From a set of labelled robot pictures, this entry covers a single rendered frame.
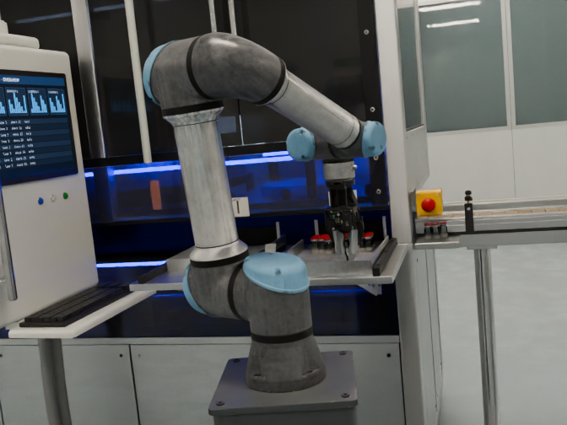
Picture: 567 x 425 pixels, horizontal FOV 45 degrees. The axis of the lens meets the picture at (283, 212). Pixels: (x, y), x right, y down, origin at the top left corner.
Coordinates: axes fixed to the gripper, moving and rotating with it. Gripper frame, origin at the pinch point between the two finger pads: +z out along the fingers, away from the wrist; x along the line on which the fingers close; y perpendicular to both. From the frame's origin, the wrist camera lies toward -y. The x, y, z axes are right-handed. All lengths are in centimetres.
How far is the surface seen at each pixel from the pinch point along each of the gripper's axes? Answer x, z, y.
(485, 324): 32, 33, -51
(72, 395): -109, 52, -36
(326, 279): -5.2, 4.0, 3.8
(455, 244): 24.6, 4.3, -36.2
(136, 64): -65, -57, -29
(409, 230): 11.9, -0.3, -36.2
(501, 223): 38, 1, -47
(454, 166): 12, 20, -496
